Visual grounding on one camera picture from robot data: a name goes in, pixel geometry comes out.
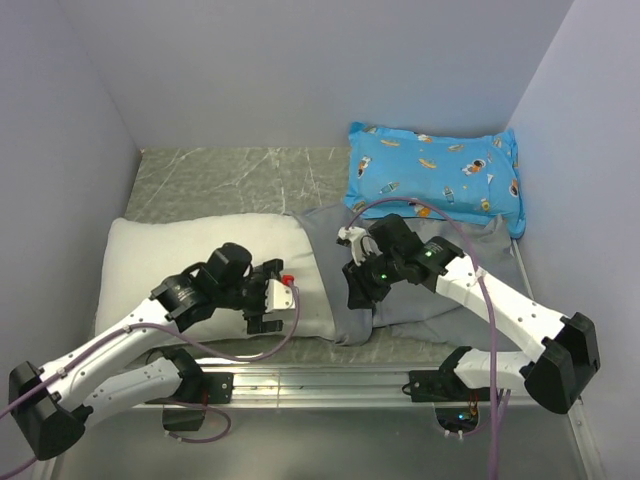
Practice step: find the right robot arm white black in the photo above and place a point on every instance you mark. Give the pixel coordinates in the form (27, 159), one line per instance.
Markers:
(557, 355)

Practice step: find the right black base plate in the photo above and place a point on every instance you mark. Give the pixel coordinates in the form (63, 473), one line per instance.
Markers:
(432, 386)

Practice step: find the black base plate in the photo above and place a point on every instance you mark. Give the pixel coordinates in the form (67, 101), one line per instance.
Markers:
(213, 388)
(432, 386)

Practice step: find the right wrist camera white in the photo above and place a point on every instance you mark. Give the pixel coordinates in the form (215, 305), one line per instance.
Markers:
(358, 240)

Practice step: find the aluminium mounting rail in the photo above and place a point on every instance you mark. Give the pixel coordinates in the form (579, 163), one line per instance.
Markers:
(311, 386)

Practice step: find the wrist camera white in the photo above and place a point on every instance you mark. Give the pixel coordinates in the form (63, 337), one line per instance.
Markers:
(358, 240)
(279, 294)

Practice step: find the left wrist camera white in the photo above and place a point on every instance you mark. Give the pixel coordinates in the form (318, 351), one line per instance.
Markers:
(279, 294)

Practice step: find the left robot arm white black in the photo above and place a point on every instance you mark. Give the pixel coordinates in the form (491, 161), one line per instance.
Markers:
(54, 404)

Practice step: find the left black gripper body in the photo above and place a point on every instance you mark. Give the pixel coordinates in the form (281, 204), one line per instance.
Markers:
(254, 289)

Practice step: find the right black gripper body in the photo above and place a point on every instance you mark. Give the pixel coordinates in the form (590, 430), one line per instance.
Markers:
(372, 263)

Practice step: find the white pillow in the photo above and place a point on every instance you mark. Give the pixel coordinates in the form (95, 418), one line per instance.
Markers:
(139, 256)

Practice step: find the grey pillowcase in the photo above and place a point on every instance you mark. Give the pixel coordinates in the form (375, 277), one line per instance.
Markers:
(411, 311)

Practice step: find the blue cartoon print pillow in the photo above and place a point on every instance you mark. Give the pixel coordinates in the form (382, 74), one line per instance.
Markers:
(472, 180)

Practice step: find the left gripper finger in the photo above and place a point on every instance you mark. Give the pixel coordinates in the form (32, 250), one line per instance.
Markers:
(257, 325)
(271, 269)

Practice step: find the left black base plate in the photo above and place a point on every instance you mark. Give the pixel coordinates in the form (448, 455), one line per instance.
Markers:
(213, 388)

